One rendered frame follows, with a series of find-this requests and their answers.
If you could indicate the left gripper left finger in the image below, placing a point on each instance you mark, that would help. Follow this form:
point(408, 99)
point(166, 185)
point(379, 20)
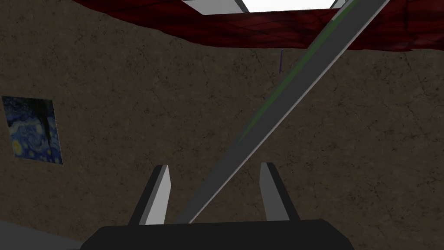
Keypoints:
point(156, 201)

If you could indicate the blue starry night painting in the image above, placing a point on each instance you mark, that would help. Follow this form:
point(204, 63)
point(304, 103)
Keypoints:
point(33, 130)

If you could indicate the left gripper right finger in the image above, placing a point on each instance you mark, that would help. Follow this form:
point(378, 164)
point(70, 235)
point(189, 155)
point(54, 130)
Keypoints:
point(275, 199)

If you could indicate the grey door leaf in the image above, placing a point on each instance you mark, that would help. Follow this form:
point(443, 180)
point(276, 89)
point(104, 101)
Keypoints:
point(277, 104)

